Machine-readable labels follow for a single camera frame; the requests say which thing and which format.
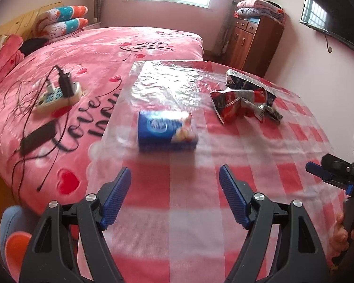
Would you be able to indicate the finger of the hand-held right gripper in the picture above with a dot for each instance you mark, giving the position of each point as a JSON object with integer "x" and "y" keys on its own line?
{"x": 315, "y": 167}
{"x": 350, "y": 189}

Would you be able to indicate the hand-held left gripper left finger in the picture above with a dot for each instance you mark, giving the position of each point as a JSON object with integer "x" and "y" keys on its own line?
{"x": 118, "y": 194}

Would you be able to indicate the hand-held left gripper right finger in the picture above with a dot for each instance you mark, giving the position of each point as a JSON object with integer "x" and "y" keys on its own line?
{"x": 233, "y": 194}

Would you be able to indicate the small dark wrapper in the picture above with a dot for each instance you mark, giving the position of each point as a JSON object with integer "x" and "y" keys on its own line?
{"x": 271, "y": 114}

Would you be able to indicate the blue box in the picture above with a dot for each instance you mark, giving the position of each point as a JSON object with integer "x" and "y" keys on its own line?
{"x": 159, "y": 129}

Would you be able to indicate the red snack bag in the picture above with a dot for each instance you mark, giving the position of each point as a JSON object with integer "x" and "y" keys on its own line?
{"x": 233, "y": 106}

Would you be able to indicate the black white wrapper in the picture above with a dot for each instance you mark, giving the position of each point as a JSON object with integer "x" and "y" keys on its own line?
{"x": 242, "y": 79}

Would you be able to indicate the person's right hand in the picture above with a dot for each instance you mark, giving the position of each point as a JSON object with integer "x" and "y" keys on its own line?
{"x": 337, "y": 235}

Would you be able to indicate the red white checked tablecloth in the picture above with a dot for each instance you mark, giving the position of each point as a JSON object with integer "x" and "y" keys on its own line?
{"x": 194, "y": 241}

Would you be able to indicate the black power adapter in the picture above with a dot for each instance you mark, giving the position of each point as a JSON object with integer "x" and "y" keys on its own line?
{"x": 37, "y": 138}

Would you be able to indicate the person's blue trouser leg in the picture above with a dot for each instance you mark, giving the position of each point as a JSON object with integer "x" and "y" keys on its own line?
{"x": 13, "y": 218}

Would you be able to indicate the orange slipper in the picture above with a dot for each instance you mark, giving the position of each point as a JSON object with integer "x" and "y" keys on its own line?
{"x": 16, "y": 247}

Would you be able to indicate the white power strip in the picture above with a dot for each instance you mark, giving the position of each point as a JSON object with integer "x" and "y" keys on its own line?
{"x": 51, "y": 100}

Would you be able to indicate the clear plastic sheet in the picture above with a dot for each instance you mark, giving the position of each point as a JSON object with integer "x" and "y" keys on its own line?
{"x": 165, "y": 85}

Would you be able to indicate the black plug-in charger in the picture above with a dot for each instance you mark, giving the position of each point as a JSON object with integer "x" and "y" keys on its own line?
{"x": 65, "y": 82}

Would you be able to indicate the white plug-in charger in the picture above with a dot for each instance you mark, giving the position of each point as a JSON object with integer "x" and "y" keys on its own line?
{"x": 49, "y": 87}

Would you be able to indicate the brown wooden cabinet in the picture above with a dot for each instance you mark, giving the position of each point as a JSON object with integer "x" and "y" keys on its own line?
{"x": 262, "y": 50}

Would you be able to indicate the pink printed bedspread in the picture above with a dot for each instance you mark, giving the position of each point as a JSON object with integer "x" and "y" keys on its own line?
{"x": 106, "y": 50}

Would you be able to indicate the grey folded blanket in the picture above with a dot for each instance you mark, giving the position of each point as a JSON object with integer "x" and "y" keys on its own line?
{"x": 250, "y": 12}

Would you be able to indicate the dark cloth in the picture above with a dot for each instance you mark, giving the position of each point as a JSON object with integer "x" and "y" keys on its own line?
{"x": 32, "y": 45}

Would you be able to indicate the patterned pillow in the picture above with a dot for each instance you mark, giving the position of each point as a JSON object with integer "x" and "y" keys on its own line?
{"x": 65, "y": 13}
{"x": 67, "y": 27}

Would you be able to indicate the pink folded blanket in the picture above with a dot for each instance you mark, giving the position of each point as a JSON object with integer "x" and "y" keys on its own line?
{"x": 253, "y": 3}

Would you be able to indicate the pink plush blanket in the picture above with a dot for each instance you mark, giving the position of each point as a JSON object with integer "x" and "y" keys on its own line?
{"x": 6, "y": 53}

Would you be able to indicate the wooden headboard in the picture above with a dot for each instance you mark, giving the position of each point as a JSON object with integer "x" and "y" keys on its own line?
{"x": 20, "y": 23}

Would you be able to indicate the black wall television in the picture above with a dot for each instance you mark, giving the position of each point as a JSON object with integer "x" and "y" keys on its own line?
{"x": 333, "y": 17}

